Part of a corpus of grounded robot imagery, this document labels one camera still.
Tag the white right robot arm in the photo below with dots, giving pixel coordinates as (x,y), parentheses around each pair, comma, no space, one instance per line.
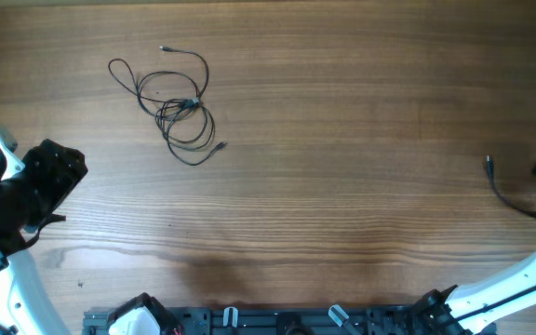
(468,309)

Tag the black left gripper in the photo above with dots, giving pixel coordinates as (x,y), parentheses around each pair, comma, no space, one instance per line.
(55,162)

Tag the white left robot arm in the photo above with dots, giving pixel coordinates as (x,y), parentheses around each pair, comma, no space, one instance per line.
(25,308)

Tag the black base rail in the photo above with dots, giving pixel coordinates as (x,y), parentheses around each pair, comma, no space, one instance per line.
(144,314)

